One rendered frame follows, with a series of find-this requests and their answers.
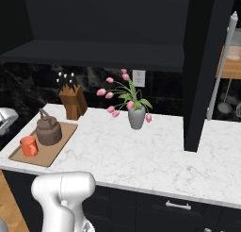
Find brown wooden tray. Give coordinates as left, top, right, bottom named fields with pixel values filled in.
left=8, top=121, right=79, bottom=168

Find brown kettle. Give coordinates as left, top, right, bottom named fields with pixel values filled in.
left=35, top=108, right=63, bottom=147

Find black upper cabinet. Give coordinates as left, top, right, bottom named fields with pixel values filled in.
left=0, top=0, right=196, bottom=74

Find black cabinet door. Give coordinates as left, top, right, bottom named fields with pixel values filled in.
left=183, top=0, right=238, bottom=154

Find orange mug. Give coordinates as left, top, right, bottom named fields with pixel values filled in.
left=19, top=135, right=40, bottom=157

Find grey vase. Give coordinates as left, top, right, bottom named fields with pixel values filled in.
left=127, top=105, right=147, bottom=130

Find pink tulips bouquet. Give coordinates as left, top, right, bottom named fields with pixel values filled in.
left=96, top=68, right=153, bottom=124

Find wooden knife block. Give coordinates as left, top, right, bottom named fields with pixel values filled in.
left=58, top=84, right=88, bottom=122

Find black lower cabinets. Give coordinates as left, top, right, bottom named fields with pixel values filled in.
left=2, top=169, right=241, bottom=232

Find silver hanging ladle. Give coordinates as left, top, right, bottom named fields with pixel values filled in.
left=217, top=78, right=233, bottom=115

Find grey metal appliance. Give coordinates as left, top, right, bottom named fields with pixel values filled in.
left=0, top=107, right=20, bottom=137

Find black drawer front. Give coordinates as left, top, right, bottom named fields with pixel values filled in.
left=135, top=191, right=224, bottom=232

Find silver hanging utensil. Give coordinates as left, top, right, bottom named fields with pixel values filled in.
left=234, top=101, right=241, bottom=119

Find white wall outlet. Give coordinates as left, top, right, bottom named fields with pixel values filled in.
left=132, top=69, right=146, bottom=88

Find long silver door handle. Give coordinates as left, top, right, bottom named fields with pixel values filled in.
left=205, top=10, right=239, bottom=122

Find silver drawer handle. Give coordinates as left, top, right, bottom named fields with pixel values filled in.
left=165, top=200, right=193, bottom=211

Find wooden wall shelf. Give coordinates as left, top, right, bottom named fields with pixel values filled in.
left=215, top=45, right=241, bottom=80

